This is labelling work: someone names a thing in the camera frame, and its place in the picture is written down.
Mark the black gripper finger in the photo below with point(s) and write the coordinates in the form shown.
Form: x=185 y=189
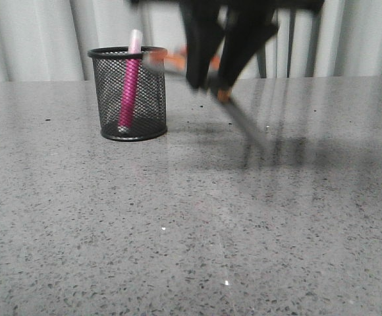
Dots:
x=246 y=32
x=204 y=35

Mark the pink marker pen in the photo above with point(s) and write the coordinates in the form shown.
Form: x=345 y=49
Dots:
x=130 y=83

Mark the black mesh pen bin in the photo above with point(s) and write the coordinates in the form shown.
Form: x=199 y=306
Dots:
x=150 y=118

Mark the grey orange scissors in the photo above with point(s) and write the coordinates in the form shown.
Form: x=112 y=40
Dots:
x=177 y=65

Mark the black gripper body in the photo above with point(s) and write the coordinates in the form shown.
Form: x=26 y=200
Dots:
x=246 y=5

